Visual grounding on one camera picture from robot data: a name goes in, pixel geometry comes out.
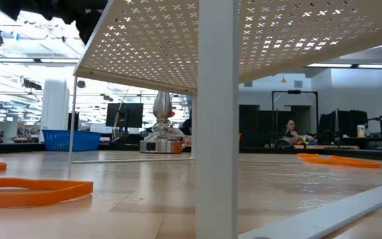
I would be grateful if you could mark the black upright box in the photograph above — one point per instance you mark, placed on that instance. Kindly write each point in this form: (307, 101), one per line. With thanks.
(75, 121)

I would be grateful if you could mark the blue plastic basket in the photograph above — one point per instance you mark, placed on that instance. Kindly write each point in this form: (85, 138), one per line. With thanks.
(71, 141)

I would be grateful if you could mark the black monitor bank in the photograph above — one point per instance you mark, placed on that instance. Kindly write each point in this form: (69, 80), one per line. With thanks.
(347, 123)

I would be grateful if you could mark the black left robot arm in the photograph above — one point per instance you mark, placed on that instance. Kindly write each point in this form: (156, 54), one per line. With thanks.
(8, 6)

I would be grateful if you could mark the black aluminium table frame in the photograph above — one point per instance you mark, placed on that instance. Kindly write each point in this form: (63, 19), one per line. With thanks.
(343, 152)

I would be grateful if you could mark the black desk stand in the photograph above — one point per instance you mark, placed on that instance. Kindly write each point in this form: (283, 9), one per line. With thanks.
(381, 129)

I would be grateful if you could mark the person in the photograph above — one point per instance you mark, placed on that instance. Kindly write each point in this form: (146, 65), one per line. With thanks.
(290, 127)
(187, 127)

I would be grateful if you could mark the black gantry frame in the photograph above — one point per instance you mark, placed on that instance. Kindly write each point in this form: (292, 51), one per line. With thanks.
(294, 92)

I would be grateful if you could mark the yellow ceiling pendant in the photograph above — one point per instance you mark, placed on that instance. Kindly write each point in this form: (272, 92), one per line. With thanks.
(283, 79)

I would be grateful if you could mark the silver lamp with white shade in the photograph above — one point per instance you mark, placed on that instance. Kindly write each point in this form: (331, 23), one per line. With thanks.
(162, 106)

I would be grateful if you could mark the white perforated metal shelf riser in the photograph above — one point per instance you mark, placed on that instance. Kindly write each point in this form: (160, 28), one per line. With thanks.
(217, 116)

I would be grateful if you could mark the white yellow container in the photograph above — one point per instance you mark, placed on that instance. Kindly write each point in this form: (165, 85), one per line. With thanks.
(361, 131)

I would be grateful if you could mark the white round column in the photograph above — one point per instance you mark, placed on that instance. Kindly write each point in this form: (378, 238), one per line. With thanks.
(55, 109)

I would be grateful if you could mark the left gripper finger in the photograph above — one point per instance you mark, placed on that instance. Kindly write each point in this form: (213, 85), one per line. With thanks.
(85, 31)

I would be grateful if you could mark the black round ceiling device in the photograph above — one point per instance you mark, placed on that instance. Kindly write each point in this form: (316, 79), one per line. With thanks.
(81, 84)

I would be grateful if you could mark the black background monitor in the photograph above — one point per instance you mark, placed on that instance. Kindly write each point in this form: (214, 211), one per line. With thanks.
(124, 114)

